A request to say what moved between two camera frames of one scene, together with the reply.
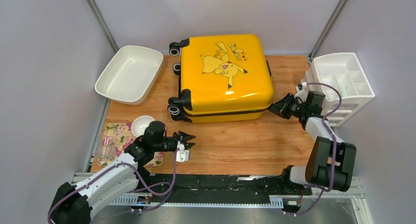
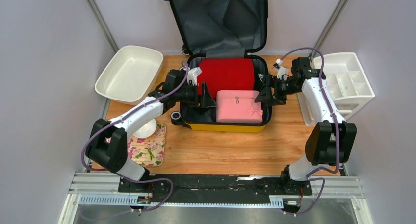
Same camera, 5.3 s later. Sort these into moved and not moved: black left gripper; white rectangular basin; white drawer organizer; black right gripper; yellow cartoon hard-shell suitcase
Moved: black left gripper; yellow cartoon hard-shell suitcase; black right gripper
Not moved: white rectangular basin; white drawer organizer
